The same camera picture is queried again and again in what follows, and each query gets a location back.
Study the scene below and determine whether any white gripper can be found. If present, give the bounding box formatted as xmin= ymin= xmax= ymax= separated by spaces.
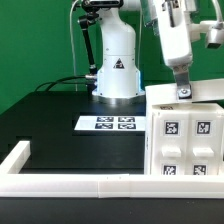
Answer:
xmin=154 ymin=0 xmax=192 ymax=99

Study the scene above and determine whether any white cabinet door panel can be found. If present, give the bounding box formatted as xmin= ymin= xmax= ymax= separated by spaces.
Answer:
xmin=189 ymin=114 xmax=223 ymax=175

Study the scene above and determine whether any white cabinet body box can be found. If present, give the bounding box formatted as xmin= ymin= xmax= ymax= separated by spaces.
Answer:
xmin=144 ymin=103 xmax=224 ymax=175

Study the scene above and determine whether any white cabinet top block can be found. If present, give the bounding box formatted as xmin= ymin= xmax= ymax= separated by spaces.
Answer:
xmin=145 ymin=78 xmax=224 ymax=107

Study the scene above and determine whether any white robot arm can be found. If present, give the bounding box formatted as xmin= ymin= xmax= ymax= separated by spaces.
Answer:
xmin=92 ymin=0 xmax=224 ymax=104

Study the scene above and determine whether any base marker tag sheet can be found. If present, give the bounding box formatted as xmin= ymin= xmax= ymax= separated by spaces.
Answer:
xmin=74 ymin=116 xmax=145 ymax=131

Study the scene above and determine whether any black cable bundle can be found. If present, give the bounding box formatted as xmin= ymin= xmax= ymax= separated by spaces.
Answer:
xmin=34 ymin=75 xmax=98 ymax=93

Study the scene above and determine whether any grey thin cable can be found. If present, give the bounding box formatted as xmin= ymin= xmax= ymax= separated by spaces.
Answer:
xmin=68 ymin=0 xmax=81 ymax=92

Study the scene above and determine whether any white U-shaped frame fence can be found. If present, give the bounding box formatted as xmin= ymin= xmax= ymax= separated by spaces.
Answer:
xmin=0 ymin=141 xmax=224 ymax=199

